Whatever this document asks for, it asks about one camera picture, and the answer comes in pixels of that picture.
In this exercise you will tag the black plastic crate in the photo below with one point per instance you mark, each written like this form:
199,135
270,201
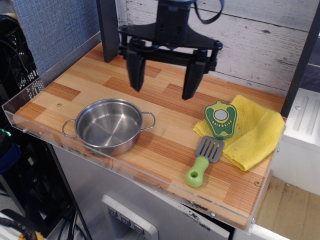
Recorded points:
17,66

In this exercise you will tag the yellow folded towel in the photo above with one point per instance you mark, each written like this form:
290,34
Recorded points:
257,133

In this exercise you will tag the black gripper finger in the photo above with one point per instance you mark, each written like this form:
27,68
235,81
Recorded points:
193,76
136,68

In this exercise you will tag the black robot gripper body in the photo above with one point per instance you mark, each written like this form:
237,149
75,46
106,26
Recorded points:
170,39

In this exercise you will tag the dark grey left post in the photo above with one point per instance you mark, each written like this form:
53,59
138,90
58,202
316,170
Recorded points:
108,23

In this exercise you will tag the small stainless steel pot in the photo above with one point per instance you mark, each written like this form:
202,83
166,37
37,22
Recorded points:
109,127

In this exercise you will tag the dark grey post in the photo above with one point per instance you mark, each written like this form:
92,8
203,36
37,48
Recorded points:
108,23
302,63

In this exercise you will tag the grey spatula with green handle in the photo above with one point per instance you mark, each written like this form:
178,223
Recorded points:
208,151

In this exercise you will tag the clear acrylic table guard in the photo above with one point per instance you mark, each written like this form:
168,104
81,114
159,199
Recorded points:
145,185

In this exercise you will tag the white toy sink unit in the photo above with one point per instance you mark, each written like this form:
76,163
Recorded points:
297,158

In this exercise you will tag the green toy pepper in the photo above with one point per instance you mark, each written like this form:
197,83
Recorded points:
221,118

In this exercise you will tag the dark grey right post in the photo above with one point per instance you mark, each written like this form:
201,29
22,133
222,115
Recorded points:
302,63

